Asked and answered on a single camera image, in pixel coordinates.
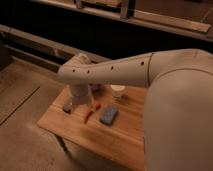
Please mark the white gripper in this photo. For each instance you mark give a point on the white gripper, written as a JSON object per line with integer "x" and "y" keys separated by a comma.
{"x": 80, "y": 94}

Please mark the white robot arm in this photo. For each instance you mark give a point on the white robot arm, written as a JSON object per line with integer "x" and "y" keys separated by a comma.
{"x": 178, "y": 109}

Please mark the dark ceramic bowl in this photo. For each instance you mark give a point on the dark ceramic bowl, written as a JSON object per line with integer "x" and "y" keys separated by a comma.
{"x": 96, "y": 87}

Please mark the red chili pepper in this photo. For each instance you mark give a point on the red chili pepper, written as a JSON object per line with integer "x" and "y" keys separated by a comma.
{"x": 89, "y": 112}

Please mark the metal table leg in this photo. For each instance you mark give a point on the metal table leg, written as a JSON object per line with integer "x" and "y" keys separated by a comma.
{"x": 62, "y": 143}

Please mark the blue sponge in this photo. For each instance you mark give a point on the blue sponge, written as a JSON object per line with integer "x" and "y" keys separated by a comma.
{"x": 109, "y": 114}

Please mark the wooden table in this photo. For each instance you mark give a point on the wooden table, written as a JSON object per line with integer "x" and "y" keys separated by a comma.
{"x": 121, "y": 142}

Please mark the wooden plank on ledge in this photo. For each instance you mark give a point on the wooden plank on ledge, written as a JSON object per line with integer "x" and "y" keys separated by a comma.
{"x": 173, "y": 21}

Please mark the metal bracket on ledge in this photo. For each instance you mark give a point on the metal bracket on ledge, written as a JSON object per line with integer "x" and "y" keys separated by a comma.
{"x": 127, "y": 8}

